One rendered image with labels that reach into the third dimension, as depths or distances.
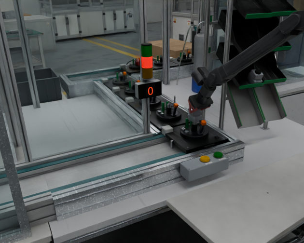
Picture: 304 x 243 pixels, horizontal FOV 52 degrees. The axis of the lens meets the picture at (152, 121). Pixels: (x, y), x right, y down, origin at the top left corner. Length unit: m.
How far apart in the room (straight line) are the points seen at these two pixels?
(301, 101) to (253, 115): 1.23
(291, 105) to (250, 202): 1.56
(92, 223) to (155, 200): 0.27
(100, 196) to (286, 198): 0.75
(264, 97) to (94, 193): 1.03
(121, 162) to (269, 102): 0.85
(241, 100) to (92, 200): 0.91
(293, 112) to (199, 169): 1.63
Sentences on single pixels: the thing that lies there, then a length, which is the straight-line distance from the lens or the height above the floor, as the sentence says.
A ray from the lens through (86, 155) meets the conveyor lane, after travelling 1.48.
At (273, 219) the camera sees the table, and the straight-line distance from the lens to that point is 1.29.
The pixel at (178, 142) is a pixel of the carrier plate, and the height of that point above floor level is 0.97.
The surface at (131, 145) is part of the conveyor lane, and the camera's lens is 1.54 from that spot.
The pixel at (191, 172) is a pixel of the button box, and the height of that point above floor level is 0.95.
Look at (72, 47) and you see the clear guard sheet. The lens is 1.36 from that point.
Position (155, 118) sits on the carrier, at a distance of 1.74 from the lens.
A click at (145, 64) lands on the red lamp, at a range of 1.44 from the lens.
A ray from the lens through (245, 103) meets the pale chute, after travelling 1.69.
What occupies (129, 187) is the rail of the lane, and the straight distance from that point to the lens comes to 1.30.
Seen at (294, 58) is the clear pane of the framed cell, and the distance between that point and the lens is 2.83.
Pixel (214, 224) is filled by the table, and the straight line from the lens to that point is 1.22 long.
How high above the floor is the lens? 1.68
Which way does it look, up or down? 24 degrees down
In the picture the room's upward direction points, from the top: 2 degrees counter-clockwise
